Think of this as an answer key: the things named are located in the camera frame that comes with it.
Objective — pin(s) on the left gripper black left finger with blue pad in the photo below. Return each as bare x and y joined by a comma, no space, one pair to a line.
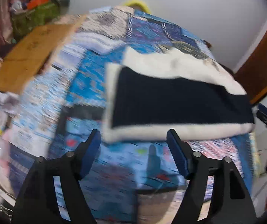
37,201

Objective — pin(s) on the black and white striped sweater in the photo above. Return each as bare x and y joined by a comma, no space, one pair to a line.
149,94

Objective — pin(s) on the brown wooden door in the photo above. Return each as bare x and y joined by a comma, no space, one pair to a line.
253,73

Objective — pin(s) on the blue patchwork bedspread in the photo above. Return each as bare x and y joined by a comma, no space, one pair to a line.
129,181

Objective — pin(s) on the wooden lap desk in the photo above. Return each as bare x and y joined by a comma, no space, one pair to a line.
30,54

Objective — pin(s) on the yellow curved headboard tube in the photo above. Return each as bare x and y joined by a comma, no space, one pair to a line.
139,4

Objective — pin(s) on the green laundry basket with clutter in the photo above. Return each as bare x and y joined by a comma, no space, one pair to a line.
28,14

